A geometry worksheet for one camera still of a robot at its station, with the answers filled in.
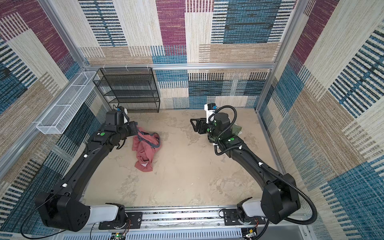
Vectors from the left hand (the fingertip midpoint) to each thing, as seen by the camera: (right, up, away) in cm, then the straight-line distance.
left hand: (134, 123), depth 80 cm
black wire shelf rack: (-11, +25, +29) cm, 40 cm away
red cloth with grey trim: (+4, -12, +6) cm, 14 cm away
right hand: (+32, +1, -2) cm, 32 cm away
